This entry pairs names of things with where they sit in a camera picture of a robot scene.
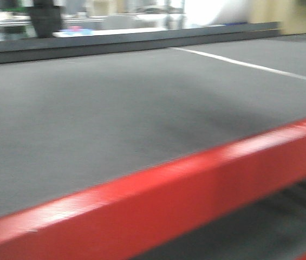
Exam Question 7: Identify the red metal shelf beam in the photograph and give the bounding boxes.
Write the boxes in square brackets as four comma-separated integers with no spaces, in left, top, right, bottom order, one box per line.
[0,119,306,259]

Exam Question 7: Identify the grey rear shelf rail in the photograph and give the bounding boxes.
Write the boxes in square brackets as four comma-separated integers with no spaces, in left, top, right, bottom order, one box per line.
[0,22,281,64]

